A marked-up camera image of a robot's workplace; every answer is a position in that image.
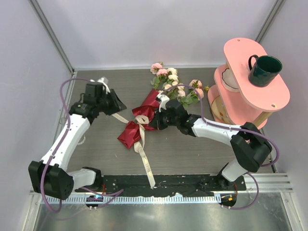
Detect red wrapping paper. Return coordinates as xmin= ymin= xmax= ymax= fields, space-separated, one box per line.
xmin=118 ymin=89 xmax=159 ymax=149

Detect pink rose flower bunch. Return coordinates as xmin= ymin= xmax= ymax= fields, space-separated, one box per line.
xmin=150 ymin=62 xmax=204 ymax=108

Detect cream printed ribbon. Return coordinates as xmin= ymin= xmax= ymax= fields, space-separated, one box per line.
xmin=112 ymin=113 xmax=155 ymax=189

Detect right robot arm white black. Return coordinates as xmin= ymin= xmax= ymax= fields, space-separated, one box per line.
xmin=150 ymin=95 xmax=272 ymax=190

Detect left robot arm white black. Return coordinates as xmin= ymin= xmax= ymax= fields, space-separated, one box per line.
xmin=28 ymin=77 xmax=126 ymax=200

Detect clear glass vase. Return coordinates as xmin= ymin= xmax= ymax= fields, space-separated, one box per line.
xmin=59 ymin=117 xmax=66 ymax=125

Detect pink three-tier wooden shelf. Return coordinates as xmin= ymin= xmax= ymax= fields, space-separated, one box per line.
xmin=207 ymin=38 xmax=290 ymax=128

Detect white bowl on shelf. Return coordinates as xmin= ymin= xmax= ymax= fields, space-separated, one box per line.
xmin=221 ymin=68 xmax=239 ymax=93

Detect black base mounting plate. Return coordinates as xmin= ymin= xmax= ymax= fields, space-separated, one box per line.
xmin=87 ymin=174 xmax=246 ymax=197

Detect dark green mug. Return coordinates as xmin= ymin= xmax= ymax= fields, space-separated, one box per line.
xmin=248 ymin=55 xmax=282 ymax=87

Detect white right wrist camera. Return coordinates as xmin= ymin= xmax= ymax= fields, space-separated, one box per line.
xmin=156 ymin=93 xmax=170 ymax=112

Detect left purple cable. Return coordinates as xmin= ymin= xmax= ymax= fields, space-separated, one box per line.
xmin=39 ymin=77 xmax=124 ymax=221

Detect white slotted cable duct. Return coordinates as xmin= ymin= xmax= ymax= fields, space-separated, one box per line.
xmin=40 ymin=193 xmax=221 ymax=205

